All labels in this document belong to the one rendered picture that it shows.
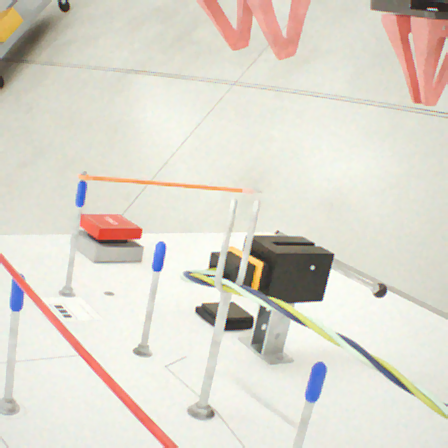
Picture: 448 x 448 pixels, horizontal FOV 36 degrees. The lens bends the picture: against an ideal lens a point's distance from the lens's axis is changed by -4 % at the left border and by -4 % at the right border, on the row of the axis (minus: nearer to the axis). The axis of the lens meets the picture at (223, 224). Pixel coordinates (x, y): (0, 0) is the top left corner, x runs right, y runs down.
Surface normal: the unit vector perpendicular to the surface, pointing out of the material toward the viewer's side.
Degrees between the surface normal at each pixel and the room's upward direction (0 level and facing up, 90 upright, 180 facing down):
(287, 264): 86
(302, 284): 86
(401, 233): 0
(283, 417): 49
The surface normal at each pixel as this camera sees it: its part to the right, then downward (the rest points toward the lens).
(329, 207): -0.46, -0.62
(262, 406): 0.19, -0.95
